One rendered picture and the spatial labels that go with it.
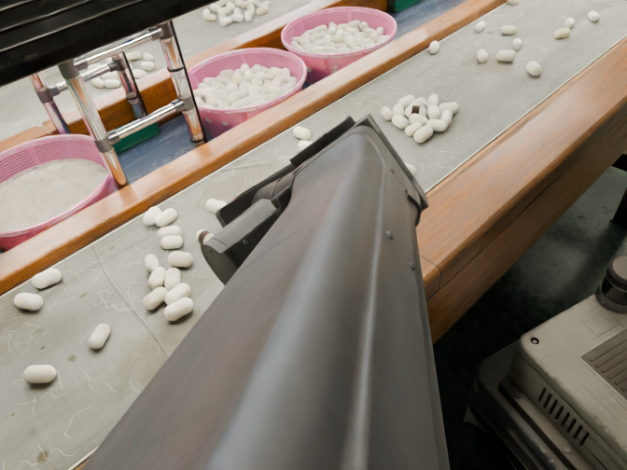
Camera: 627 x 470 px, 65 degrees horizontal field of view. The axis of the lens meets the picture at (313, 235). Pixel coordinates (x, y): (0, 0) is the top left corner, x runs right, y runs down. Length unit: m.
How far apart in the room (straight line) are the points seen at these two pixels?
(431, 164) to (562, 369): 0.40
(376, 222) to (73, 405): 0.53
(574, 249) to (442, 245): 1.18
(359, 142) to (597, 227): 1.69
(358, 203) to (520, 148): 0.69
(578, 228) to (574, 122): 1.00
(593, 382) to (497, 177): 0.37
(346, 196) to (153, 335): 0.51
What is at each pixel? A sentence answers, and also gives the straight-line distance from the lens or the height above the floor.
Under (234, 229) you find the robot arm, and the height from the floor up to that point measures 0.99.
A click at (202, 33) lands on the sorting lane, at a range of 1.41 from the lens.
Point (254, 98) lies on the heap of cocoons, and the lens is 1.04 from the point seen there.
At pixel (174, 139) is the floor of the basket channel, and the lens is 1.10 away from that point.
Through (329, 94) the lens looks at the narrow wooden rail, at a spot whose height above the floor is 0.76.
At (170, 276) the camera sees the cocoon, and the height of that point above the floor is 0.76.
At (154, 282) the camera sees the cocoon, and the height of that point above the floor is 0.76.
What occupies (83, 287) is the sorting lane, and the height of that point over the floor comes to 0.74.
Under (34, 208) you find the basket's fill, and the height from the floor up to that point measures 0.74.
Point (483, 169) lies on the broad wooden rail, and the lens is 0.78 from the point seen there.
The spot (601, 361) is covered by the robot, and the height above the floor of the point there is 0.48.
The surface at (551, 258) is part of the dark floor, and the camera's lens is 1.76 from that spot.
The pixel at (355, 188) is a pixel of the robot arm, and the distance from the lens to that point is 0.17.
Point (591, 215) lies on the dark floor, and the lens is 1.95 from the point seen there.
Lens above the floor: 1.23
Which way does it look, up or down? 44 degrees down
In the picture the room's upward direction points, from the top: 8 degrees counter-clockwise
